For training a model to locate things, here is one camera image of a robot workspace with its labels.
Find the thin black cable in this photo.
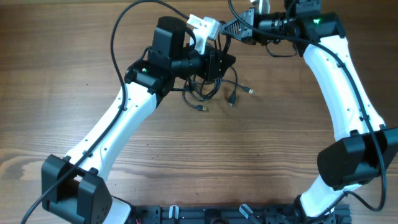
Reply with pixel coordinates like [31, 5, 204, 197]
[182, 74, 254, 112]

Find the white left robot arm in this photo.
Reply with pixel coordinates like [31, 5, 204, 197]
[41, 15, 236, 224]

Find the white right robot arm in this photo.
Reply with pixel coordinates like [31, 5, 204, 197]
[221, 1, 397, 223]

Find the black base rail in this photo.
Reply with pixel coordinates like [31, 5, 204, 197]
[133, 203, 352, 224]

